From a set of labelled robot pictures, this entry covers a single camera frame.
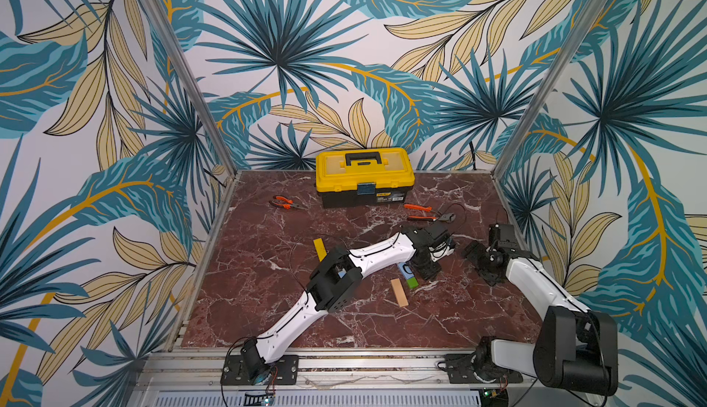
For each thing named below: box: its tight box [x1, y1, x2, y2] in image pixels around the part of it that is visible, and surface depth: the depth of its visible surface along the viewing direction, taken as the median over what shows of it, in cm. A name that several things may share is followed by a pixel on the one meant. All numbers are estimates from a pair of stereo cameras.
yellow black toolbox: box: [314, 147, 416, 209], surface depth 100 cm
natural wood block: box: [390, 278, 409, 308], surface depth 88 cm
